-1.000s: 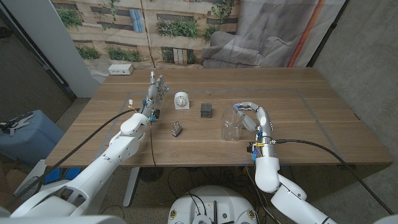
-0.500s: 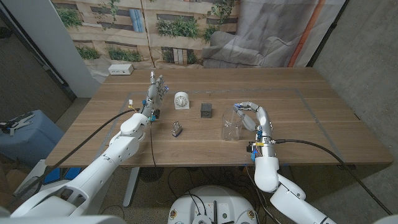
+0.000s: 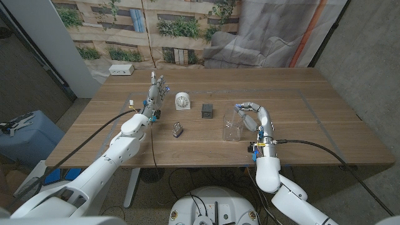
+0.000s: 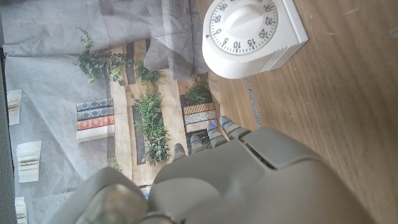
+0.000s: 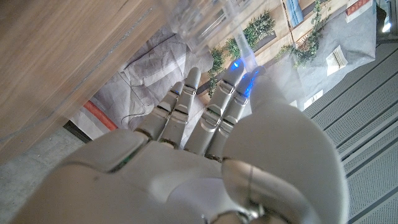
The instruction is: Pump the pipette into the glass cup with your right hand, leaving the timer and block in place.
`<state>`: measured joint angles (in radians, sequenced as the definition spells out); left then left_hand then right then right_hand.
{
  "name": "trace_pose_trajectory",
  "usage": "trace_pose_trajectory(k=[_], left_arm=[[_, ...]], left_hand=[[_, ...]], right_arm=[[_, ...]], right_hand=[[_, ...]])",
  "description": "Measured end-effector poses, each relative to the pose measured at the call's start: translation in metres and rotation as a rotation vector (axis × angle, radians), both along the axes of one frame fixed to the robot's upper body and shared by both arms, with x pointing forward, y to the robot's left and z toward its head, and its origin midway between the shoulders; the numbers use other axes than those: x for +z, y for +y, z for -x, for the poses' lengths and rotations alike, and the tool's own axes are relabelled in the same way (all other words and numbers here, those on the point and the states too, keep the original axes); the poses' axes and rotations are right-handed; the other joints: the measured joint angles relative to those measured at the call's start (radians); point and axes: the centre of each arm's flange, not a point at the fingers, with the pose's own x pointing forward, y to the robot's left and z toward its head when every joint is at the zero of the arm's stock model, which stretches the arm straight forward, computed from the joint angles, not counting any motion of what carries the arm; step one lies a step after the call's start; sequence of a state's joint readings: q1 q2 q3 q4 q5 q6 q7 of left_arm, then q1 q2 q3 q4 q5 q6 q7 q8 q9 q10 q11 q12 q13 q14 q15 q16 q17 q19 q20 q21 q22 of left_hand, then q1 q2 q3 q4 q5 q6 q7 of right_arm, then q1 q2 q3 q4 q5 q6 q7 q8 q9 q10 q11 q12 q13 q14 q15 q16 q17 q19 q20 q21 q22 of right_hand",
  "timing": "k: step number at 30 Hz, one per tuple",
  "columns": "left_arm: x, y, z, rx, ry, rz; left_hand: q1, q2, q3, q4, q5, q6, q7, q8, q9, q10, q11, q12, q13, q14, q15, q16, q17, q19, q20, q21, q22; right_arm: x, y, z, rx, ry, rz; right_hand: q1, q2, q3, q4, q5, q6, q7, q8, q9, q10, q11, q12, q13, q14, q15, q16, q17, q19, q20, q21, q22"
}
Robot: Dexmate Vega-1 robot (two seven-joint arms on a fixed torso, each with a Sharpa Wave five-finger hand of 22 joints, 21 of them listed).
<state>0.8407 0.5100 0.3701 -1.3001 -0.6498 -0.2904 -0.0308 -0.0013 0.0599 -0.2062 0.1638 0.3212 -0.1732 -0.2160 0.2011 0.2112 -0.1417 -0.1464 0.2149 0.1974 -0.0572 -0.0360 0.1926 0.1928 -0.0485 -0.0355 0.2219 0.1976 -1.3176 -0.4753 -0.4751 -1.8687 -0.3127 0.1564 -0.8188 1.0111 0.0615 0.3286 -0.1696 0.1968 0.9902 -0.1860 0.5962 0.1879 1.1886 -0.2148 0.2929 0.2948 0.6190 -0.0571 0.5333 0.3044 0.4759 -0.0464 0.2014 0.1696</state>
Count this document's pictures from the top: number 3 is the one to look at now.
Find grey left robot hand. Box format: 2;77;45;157
141;71;171;123

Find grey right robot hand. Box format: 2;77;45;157
233;101;275;134

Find white kitchen timer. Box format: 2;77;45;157
174;91;191;111

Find clear glass cup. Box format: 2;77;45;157
222;107;245;142

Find dark grey block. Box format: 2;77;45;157
201;103;214;119

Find black and white hand tool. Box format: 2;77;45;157
0;112;36;138

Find white power strip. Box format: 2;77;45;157
108;64;135;76

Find grey table leg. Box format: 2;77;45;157
281;165;303;209

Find printed fabric backdrop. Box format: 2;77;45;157
51;0;348;84

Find black round floor base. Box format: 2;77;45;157
139;167;166;184

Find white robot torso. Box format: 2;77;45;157
168;186;259;225

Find white table leg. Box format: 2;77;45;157
123;167;141;209

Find blue box under table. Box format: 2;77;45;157
43;167;83;185

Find blue hard case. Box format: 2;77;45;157
0;109;66;168

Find brown cardboard box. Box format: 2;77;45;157
0;170;29;206

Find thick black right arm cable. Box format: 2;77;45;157
274;139;395;217

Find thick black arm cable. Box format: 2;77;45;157
4;108;142;212
274;139;395;217

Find thin black left wrist wire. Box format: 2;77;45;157
150;122;158;170

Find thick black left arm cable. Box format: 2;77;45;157
4;108;142;212

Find black backdrop frame pole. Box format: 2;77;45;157
308;0;351;68

